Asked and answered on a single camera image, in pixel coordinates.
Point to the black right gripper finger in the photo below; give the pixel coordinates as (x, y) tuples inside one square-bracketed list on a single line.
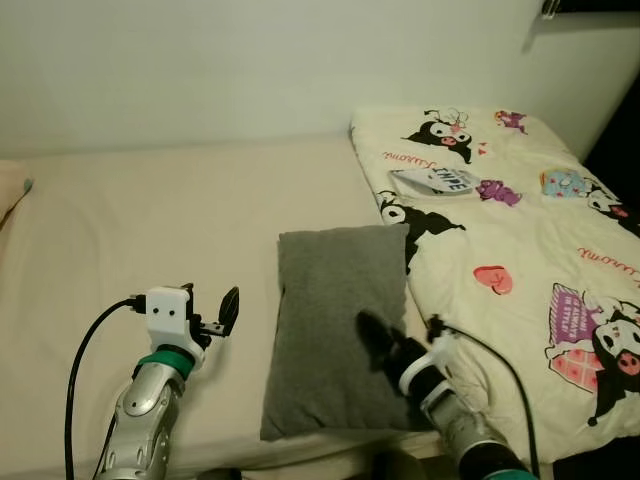
[(368, 330), (387, 355)]

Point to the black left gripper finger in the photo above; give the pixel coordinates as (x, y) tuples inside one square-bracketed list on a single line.
[(229, 310), (189, 291)]

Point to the grey pillow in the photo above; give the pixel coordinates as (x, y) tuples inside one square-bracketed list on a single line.
[(320, 300)]

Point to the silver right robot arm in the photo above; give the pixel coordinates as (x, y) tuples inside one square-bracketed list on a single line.
[(465, 425)]

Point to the bed with cream sheet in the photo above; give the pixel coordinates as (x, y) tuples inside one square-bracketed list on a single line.
[(150, 220)]

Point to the cream cartoon print quilt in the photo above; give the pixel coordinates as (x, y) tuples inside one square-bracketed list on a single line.
[(520, 240)]

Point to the black shelf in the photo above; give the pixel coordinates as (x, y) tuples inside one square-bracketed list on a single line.
[(600, 5)]

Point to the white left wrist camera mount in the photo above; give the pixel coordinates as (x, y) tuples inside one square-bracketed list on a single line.
[(168, 315)]

